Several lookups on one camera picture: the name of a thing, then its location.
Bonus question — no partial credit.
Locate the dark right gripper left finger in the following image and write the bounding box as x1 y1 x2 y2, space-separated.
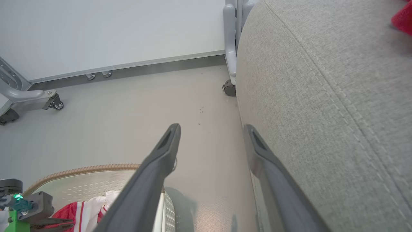
93 123 181 232

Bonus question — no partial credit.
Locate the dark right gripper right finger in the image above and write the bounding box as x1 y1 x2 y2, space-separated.
243 124 332 232

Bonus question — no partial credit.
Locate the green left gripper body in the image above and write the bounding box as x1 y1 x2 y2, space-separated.
4 191 54 232

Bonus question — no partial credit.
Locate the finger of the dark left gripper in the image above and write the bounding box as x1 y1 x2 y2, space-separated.
39 218 75 226
31 225 70 232

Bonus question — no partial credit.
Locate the red garment with white stripes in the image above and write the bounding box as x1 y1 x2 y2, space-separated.
391 0 412 36
43 190 121 232

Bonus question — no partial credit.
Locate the grey fabric sofa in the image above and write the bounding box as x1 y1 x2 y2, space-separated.
236 0 412 232

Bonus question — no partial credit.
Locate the white laundry basket brown rim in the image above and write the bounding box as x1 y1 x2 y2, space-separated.
23 163 176 232

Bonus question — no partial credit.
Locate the black caster wheel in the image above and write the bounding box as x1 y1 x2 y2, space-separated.
43 93 64 111
222 79 237 97
0 109 20 126

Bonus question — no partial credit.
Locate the grey curved partition foot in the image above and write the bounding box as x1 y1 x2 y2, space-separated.
0 57 57 112

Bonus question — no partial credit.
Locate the grey partition bottom rail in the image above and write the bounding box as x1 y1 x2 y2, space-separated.
28 50 226 85

